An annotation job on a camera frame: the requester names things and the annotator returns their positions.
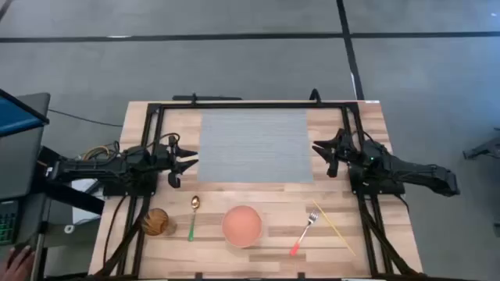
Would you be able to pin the black chair base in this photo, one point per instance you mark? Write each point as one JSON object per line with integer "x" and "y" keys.
{"x": 484, "y": 149}

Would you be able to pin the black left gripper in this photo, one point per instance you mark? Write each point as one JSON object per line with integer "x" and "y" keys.
{"x": 164, "y": 156}

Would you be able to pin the black bar behind table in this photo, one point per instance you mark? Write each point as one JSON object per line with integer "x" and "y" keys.
{"x": 207, "y": 97}

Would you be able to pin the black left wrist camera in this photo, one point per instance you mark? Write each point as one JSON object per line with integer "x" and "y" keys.
{"x": 174, "y": 180}

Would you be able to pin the keyboard with green lights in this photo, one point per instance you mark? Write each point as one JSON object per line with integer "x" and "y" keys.
{"x": 8, "y": 224}

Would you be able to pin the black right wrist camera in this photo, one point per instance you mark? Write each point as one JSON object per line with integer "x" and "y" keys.
{"x": 333, "y": 168}

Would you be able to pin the pink bowl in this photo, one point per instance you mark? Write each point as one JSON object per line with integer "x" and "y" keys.
{"x": 241, "y": 226}

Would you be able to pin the black side stand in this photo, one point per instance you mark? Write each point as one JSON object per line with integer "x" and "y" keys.
{"x": 70, "y": 195}

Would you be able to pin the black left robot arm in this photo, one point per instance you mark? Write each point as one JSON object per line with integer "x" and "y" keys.
{"x": 97, "y": 168}

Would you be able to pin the black metal table frame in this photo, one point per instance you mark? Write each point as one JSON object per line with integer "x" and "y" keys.
{"x": 254, "y": 105}

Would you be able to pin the grey woven placemat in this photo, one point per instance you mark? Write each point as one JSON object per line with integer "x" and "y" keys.
{"x": 254, "y": 146}

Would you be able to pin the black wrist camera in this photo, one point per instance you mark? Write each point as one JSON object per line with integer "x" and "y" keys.
{"x": 174, "y": 180}
{"x": 333, "y": 168}

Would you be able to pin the black clamp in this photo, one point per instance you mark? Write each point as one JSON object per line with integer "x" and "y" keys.
{"x": 315, "y": 95}

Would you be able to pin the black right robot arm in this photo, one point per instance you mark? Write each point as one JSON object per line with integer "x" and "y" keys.
{"x": 410, "y": 171}

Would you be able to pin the brown ribbed wooden cup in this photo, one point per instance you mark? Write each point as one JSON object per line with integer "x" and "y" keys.
{"x": 155, "y": 221}

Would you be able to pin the blue monitor screen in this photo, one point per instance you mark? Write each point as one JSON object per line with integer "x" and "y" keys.
{"x": 17, "y": 115}

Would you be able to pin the person's hand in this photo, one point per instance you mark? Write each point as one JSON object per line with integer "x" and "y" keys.
{"x": 15, "y": 265}

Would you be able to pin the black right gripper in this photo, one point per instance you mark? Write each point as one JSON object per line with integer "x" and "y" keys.
{"x": 345, "y": 148}

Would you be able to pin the yellow stick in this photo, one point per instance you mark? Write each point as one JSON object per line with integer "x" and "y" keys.
{"x": 334, "y": 228}

